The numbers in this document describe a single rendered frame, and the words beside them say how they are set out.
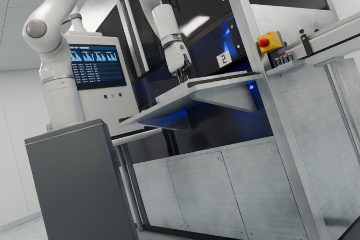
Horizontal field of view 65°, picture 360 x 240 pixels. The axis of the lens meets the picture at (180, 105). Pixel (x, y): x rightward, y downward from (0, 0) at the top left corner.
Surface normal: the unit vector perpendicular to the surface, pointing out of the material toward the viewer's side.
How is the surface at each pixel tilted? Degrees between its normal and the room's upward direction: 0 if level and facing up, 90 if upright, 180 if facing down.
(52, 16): 76
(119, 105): 90
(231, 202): 90
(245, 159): 90
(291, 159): 90
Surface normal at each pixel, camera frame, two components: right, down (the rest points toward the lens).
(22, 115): 0.57, -0.25
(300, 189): -0.77, 0.17
